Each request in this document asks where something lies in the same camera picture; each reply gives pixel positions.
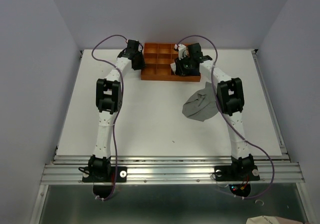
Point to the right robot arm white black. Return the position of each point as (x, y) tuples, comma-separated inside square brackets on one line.
[(229, 97)]

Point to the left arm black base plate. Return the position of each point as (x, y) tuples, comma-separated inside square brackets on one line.
[(97, 176)]

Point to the orange compartment tray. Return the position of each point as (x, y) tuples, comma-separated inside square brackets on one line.
[(158, 58)]

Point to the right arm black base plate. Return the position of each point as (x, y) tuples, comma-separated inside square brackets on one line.
[(226, 173)]

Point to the white pink bag corner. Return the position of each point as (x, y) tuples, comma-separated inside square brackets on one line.
[(270, 220)]

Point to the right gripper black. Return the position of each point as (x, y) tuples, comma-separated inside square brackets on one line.
[(180, 70)]

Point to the aluminium rail frame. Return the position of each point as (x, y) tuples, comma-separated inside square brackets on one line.
[(170, 159)]

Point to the navy blue underwear white trim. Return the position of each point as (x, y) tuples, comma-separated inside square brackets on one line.
[(195, 72)]

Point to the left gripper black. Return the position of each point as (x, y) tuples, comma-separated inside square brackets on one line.
[(141, 64)]

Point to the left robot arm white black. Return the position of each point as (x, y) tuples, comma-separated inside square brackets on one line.
[(108, 100)]

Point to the white pink grey underwear pile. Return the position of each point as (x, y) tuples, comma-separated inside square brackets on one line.
[(172, 66)]

